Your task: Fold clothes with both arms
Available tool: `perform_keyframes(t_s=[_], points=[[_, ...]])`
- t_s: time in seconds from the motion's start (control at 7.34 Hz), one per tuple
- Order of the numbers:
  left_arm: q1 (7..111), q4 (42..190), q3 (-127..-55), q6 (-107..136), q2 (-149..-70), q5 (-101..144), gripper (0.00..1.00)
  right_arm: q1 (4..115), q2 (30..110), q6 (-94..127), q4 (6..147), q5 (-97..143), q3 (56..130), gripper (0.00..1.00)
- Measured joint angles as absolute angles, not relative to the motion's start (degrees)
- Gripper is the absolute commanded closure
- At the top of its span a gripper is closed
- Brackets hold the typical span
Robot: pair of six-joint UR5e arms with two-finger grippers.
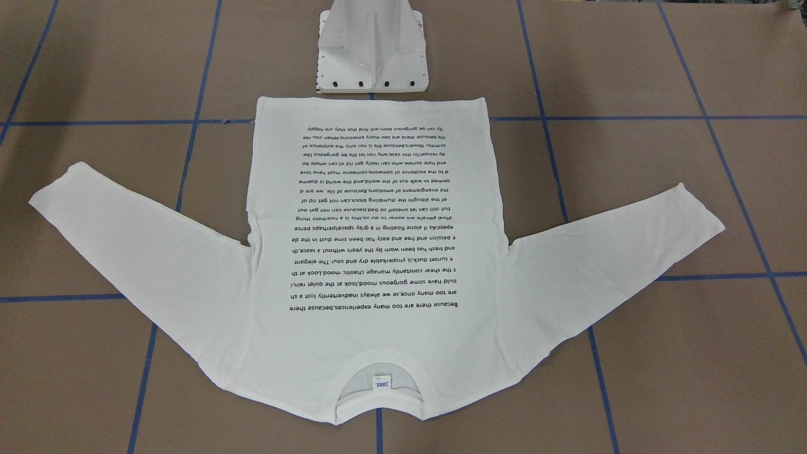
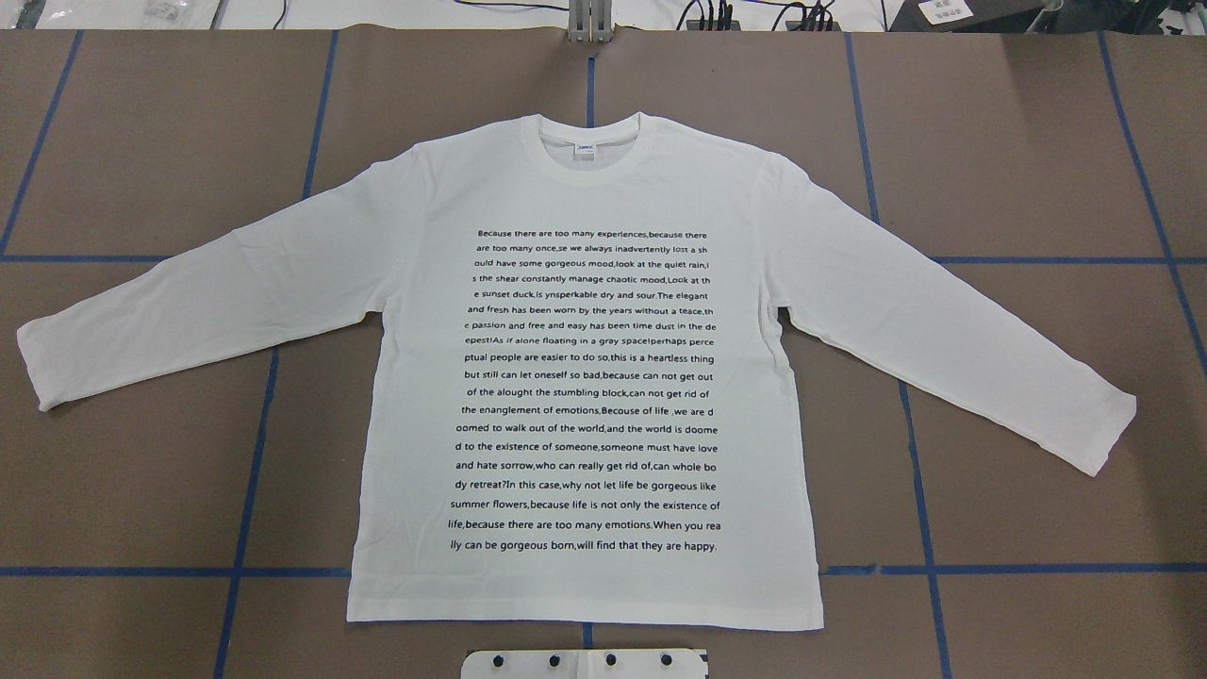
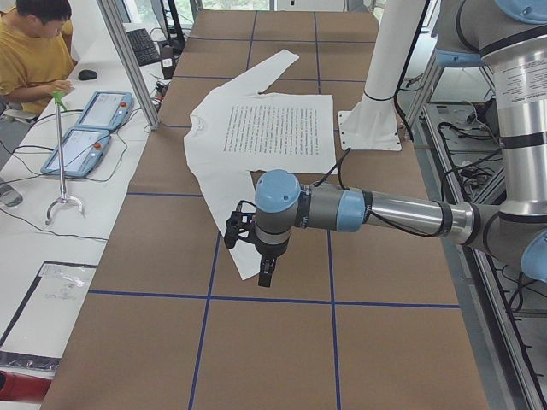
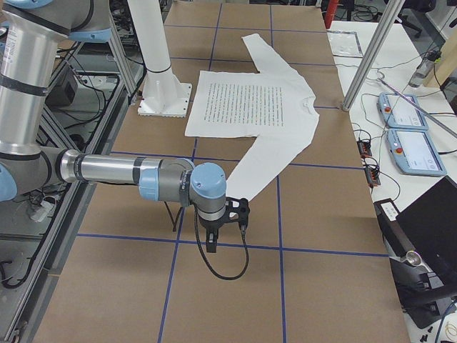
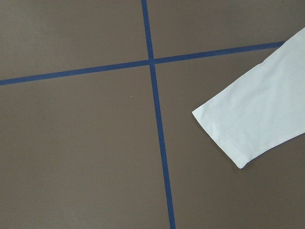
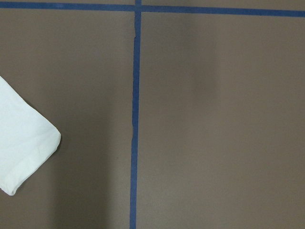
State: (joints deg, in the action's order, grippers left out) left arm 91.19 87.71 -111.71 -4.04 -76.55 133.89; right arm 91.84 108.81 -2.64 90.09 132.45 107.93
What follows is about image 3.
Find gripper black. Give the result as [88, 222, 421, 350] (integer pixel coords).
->
[255, 240, 287, 287]

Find white long-sleeve printed shirt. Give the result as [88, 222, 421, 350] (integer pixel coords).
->
[184, 49, 336, 282]

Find brown table mat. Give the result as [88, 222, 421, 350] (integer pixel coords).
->
[40, 10, 491, 410]

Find white pillar with base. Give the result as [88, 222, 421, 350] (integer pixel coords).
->
[338, 0, 428, 151]

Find blue teach pendant near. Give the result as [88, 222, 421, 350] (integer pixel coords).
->
[40, 127, 111, 178]

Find blue teach pendant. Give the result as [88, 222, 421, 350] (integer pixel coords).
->
[40, 127, 111, 178]
[76, 91, 134, 132]

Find blue teach pendant far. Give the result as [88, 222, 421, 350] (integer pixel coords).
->
[76, 91, 134, 132]

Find clear plastic bag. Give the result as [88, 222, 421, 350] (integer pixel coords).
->
[1, 261, 97, 373]

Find black keyboard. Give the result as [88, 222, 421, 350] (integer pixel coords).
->
[126, 28, 161, 67]

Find black computer mouse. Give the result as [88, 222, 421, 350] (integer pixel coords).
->
[78, 69, 97, 81]

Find metal reacher grabber tool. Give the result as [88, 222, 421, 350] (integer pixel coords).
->
[45, 91, 85, 226]

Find person in yellow shirt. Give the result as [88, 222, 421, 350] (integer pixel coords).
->
[1, 0, 75, 115]

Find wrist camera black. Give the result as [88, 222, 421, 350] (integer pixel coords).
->
[224, 200, 256, 249]

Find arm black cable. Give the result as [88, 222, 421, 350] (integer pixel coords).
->
[314, 147, 445, 238]

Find aluminium frame post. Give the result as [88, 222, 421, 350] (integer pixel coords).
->
[97, 0, 160, 131]

